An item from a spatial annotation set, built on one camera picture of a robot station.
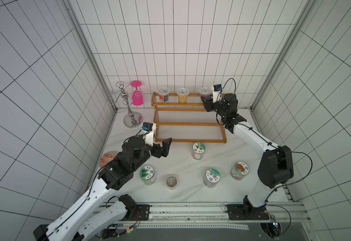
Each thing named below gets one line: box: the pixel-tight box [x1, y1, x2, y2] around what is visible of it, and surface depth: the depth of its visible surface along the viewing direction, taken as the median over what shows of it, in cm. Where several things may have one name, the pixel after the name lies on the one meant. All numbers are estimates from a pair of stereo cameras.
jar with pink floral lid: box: [203, 168, 221, 189], surface depth 79 cm
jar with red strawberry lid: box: [230, 160, 250, 181], surface depth 82 cm
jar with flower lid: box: [191, 142, 207, 161], surface depth 90 cm
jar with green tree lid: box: [139, 165, 157, 186], surface depth 79 cm
